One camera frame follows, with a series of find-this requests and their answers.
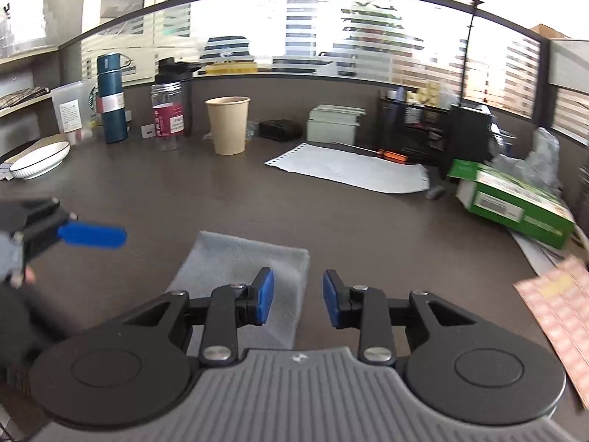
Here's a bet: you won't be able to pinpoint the black box-shaped device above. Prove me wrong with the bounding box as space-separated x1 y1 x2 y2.
448 104 494 180

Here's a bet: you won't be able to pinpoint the crumpled clear plastic bag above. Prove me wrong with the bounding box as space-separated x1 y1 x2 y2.
490 126 562 189

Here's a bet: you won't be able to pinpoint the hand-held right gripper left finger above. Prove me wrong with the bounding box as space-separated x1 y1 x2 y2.
110 267 275 364

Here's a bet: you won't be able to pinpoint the clear jar with red label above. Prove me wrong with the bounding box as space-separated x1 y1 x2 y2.
151 82 186 152

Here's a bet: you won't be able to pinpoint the white perforated paper sheet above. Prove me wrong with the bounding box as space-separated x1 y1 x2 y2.
264 143 431 194

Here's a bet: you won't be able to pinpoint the striped glass desk partition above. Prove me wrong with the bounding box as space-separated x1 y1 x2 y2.
57 0 589 148

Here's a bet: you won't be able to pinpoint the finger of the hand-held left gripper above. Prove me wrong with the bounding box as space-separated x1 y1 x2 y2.
57 222 128 250

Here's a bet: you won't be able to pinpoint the black shaker bottle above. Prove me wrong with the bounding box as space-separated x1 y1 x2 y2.
156 57 200 138

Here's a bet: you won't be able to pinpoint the black pouch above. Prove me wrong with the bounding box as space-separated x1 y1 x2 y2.
258 119 303 141

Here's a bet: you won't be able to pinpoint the dark blue thermos bottle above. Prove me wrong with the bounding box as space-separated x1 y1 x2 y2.
96 53 132 144

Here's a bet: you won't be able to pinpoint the pale green box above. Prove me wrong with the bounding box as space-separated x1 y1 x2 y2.
307 105 366 145

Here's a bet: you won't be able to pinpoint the clear plastic cup with label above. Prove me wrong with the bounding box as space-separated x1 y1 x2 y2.
50 80 104 145

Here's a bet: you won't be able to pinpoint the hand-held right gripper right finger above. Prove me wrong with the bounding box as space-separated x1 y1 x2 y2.
323 269 484 364

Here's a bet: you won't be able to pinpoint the pink patterned paper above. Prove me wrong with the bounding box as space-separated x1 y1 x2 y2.
513 255 589 410

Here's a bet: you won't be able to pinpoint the plaid cloth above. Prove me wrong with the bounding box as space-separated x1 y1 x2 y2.
0 87 51 110

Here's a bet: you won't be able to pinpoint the cardboard box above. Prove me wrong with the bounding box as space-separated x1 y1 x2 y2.
529 23 574 40

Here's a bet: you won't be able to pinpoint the grey towel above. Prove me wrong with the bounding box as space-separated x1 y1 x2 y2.
166 231 310 350

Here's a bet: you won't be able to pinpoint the orange handled screwdriver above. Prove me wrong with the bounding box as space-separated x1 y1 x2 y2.
334 143 409 163

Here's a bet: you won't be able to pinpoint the black pole stand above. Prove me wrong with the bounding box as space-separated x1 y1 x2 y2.
451 0 489 102

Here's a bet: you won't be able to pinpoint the beige paper cup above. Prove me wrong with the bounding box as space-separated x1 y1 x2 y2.
205 97 250 156

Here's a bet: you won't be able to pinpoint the white document sheets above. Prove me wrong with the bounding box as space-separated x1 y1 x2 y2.
508 230 571 277

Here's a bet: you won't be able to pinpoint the black mesh desk organiser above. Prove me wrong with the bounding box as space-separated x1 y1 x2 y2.
377 87 454 166

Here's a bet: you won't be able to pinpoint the pale yellow sticky notes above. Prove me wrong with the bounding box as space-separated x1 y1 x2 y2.
416 80 442 106

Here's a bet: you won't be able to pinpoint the green tissue box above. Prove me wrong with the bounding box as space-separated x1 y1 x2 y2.
446 159 578 250

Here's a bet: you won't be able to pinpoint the white ceramic bowl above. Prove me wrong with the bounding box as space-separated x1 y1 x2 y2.
9 142 71 180

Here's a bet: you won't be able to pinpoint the beige wooden shelf unit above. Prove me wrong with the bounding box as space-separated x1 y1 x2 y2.
0 53 60 157

